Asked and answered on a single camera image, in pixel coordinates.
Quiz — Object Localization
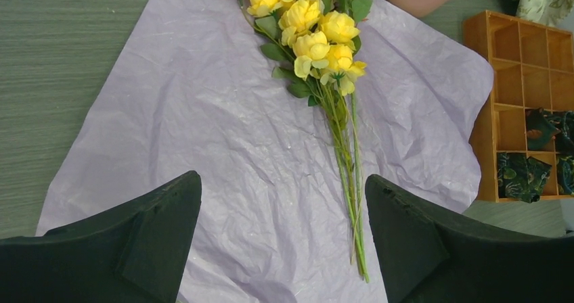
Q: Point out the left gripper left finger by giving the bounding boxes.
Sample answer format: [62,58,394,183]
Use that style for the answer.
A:
[1,171,202,302]

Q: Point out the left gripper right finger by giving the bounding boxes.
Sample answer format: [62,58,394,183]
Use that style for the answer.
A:
[365,174,573,302]

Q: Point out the purple wrapping paper sheet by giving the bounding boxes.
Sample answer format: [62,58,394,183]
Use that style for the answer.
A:
[37,0,493,302]

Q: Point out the yellow flower bunch stems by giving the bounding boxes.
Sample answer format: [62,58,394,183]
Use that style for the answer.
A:
[237,0,370,281]

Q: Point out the dark green rolled ribbon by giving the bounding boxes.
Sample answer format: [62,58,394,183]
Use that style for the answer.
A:
[556,154,573,195]

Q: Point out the black rolled ribbon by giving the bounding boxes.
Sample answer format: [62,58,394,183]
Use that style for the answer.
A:
[554,111,573,155]

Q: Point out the orange compartment tray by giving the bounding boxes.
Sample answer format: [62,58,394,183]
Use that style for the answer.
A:
[462,10,573,202]

